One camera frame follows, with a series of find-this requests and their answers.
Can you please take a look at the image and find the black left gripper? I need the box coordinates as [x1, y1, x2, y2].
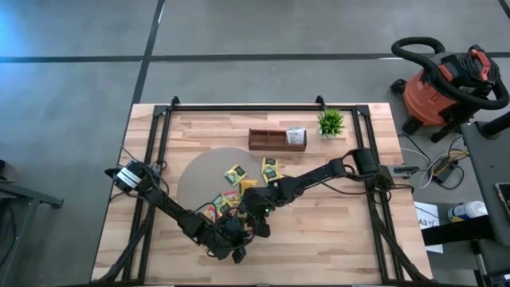
[205, 217, 250, 265]

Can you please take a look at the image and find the black power strip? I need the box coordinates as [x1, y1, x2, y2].
[428, 161, 459, 185]

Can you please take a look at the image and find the brown wooden organizer box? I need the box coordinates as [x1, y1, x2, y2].
[248, 127, 308, 153]

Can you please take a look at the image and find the black desk beam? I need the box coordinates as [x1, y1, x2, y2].
[421, 214, 495, 246]

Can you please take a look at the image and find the grey side desk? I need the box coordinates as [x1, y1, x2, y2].
[461, 113, 510, 276]

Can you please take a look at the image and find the white floor cable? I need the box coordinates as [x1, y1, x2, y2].
[399, 146, 437, 189]

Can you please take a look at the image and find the white wipes canister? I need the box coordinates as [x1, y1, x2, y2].
[446, 199, 488, 223]

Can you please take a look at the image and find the orange shop vacuum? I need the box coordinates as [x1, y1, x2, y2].
[389, 43, 503, 144]

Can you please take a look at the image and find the white paper sheet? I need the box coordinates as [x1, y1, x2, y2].
[413, 200, 445, 254]

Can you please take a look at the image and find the round grey table mat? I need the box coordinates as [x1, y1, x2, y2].
[176, 146, 267, 213]

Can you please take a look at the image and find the black equipment stand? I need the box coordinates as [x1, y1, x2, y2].
[0, 158, 65, 287]

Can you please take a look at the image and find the black vacuum hose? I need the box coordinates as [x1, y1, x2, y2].
[390, 36, 510, 111]

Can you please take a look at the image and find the green plant white pot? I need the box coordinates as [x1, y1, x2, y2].
[316, 107, 346, 140]

